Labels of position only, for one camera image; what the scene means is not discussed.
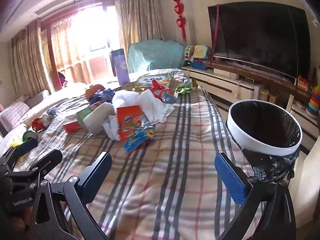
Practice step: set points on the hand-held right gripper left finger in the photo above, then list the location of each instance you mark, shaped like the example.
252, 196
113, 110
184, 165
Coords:
97, 177

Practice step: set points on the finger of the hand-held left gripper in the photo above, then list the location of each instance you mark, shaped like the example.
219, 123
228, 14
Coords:
22, 147
47, 162

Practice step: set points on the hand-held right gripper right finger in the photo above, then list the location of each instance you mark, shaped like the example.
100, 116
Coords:
230, 177

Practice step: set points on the white bin with black bag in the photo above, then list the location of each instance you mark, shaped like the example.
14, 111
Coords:
265, 127

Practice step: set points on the person's left hand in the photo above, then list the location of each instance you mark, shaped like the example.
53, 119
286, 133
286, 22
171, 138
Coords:
17, 223

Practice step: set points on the yellow fluffy item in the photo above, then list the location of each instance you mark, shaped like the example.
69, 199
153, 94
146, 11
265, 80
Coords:
16, 143

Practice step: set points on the green round cup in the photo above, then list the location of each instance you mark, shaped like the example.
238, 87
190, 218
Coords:
30, 135

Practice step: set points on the pink plaid cushion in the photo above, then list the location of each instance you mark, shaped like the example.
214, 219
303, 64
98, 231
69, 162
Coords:
15, 116

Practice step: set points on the red flat box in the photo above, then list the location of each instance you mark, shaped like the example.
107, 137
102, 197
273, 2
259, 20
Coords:
71, 127

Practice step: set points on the crumpled white wrapper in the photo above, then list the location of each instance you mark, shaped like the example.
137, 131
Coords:
112, 130

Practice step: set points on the light grey sofa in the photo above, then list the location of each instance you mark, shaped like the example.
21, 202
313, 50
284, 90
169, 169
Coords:
37, 100

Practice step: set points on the blue printed foil packet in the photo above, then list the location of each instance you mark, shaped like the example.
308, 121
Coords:
140, 141

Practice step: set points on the grey paper roll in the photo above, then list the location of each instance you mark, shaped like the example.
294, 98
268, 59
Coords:
98, 120

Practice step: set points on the green box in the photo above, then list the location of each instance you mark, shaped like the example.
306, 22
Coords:
83, 117

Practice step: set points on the orange-red printed packet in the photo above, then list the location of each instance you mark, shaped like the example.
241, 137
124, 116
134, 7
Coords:
130, 122

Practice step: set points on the plaid blanket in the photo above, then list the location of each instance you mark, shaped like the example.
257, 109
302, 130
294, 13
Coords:
162, 160

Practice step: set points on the blue foil wrapper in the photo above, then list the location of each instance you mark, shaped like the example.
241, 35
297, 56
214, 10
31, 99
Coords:
102, 97

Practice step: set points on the red apple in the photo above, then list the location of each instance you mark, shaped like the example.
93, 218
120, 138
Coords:
95, 91

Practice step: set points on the beige hanging tassel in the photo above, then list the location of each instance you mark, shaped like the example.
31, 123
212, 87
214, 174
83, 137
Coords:
238, 91

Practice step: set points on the beige patterned curtain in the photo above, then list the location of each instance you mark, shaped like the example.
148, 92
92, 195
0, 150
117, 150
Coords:
140, 20
30, 60

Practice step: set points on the white plastic bag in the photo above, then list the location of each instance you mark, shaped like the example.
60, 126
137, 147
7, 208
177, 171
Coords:
155, 110

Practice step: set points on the stacked yellow jars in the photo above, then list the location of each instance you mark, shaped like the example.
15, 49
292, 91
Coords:
264, 94

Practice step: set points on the yellow toy building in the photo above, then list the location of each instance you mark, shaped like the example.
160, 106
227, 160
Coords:
273, 98

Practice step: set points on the white television stand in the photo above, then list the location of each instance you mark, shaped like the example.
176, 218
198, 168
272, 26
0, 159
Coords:
225, 85

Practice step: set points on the green snack packet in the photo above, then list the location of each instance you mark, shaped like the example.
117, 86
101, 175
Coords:
186, 89

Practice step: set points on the white set-top box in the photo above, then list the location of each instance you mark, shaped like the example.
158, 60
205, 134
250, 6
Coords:
249, 79

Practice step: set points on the white flat box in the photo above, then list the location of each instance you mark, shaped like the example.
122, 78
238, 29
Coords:
298, 105

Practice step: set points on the yellow snack wrapper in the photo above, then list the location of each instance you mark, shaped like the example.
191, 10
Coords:
140, 87

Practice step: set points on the sheer orange curtain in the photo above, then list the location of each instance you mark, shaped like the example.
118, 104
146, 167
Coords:
62, 50

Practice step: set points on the crumpled red snack packet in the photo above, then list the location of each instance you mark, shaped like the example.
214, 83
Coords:
163, 92

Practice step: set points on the illustrated children's book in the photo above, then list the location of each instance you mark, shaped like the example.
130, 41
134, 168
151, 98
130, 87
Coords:
152, 78

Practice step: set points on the purple water bottle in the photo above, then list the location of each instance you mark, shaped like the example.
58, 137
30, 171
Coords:
120, 65

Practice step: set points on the blue toy block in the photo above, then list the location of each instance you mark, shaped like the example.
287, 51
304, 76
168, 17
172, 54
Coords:
199, 64

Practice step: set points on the red toy telephone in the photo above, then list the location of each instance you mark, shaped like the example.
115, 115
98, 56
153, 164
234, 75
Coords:
302, 82

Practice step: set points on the yellow toy cash register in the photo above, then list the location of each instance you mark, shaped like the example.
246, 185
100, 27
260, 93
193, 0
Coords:
202, 51

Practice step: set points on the white lattice ball toy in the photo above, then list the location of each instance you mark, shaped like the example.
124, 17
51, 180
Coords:
189, 52

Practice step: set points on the teal flowered furniture cover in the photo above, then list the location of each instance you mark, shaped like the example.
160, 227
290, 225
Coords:
155, 55

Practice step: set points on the black flat screen television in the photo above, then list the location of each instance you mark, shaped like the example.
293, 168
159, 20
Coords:
260, 35

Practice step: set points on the pink ribbon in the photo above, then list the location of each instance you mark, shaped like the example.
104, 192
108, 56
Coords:
218, 30

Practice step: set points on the red heart hanging decoration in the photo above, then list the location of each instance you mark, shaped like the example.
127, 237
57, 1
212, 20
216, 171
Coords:
178, 10

